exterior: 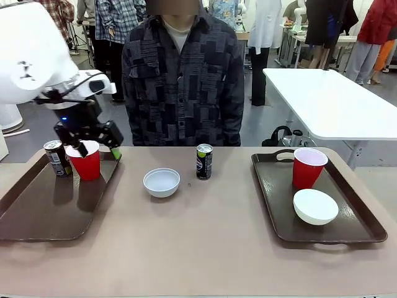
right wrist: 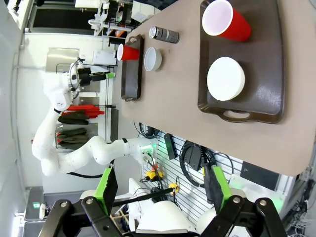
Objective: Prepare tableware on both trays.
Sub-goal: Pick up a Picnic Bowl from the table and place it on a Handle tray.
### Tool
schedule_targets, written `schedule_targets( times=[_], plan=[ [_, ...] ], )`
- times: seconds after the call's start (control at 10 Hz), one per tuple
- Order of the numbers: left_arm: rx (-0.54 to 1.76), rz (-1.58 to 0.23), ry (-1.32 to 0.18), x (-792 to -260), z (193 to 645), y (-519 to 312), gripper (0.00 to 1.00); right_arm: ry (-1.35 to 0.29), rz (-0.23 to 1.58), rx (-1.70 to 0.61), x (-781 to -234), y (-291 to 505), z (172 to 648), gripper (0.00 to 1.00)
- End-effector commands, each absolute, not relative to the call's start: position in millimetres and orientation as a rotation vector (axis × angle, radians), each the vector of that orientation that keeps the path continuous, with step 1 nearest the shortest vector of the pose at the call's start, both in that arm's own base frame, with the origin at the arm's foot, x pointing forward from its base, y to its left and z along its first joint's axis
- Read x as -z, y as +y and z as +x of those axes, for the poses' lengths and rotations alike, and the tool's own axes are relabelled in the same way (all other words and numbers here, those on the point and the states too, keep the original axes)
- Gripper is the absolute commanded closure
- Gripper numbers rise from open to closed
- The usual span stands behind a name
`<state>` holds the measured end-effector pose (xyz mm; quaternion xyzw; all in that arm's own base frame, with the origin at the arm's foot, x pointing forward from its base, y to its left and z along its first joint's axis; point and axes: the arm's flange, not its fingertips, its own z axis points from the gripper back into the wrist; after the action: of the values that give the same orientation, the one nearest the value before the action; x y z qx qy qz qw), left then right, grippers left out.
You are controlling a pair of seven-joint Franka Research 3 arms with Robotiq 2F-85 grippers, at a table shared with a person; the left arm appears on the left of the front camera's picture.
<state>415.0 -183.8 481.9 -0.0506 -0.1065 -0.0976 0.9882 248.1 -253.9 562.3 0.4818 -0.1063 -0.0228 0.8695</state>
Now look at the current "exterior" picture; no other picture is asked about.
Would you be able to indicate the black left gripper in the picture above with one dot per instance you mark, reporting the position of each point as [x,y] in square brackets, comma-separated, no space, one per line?
[77,116]

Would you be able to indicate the red plastic cup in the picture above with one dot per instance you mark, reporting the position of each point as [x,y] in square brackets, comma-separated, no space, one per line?
[88,167]
[307,174]

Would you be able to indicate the black can with white label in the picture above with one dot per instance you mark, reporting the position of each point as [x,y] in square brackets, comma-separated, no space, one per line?
[57,161]

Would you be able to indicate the white bowl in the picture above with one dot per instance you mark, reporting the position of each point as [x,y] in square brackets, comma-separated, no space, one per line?
[315,208]

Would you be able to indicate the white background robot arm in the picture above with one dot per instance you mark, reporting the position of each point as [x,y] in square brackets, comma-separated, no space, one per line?
[298,15]

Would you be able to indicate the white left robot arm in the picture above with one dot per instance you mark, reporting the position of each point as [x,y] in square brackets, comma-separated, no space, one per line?
[31,46]

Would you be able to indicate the grey-white bowl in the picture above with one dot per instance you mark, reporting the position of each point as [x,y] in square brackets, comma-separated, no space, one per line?
[161,186]

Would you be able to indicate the brown plastic serving tray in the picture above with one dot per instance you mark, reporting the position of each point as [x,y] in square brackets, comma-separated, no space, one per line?
[46,211]
[279,211]

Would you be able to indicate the person in dark patchwork shirt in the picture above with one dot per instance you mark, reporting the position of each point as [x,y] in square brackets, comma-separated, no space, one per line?
[183,93]

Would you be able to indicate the black can with green top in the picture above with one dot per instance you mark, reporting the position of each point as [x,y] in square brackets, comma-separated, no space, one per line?
[204,164]

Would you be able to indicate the person in blue plaid shirt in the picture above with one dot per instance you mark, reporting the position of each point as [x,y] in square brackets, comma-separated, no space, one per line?
[114,18]

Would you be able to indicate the person in red plaid shirt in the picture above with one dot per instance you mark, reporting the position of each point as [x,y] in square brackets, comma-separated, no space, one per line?
[62,15]

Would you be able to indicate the person in grey top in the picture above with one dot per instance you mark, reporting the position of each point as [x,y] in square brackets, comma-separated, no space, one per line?
[85,9]

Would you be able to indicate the black backpack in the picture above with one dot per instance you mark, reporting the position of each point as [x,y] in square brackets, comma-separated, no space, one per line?
[276,138]

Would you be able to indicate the person in blue floral shirt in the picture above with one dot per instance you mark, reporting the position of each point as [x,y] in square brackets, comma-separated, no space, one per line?
[226,9]

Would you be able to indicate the person in white coat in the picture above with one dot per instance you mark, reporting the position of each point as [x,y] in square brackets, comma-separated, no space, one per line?
[263,25]

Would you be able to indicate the background workbench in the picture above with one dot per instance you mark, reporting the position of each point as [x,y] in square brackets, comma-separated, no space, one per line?
[293,40]

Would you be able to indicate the white folding table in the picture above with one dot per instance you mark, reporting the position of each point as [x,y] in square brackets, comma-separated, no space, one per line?
[325,99]

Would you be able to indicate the person in black coat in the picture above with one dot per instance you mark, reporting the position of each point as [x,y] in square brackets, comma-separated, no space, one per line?
[319,28]

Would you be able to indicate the person in orange trousers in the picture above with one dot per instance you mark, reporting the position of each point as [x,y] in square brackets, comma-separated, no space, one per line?
[384,56]

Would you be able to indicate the person in red jacket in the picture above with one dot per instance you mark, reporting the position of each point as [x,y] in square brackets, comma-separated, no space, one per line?
[378,21]

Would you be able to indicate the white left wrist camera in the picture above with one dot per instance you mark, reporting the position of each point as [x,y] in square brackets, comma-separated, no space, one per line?
[100,87]

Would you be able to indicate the white cylindrical pedestal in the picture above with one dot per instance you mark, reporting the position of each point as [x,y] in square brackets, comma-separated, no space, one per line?
[9,118]

